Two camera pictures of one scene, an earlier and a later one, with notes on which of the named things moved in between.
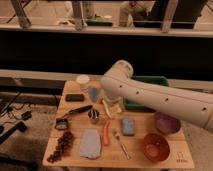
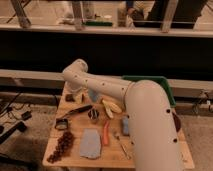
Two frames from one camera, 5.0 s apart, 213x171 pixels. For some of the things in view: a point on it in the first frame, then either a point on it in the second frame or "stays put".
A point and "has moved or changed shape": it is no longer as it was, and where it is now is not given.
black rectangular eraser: [75, 97] has moved or changed shape
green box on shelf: [98, 23] stays put
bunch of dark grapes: [63, 146] stays put
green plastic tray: [156, 80] stays put
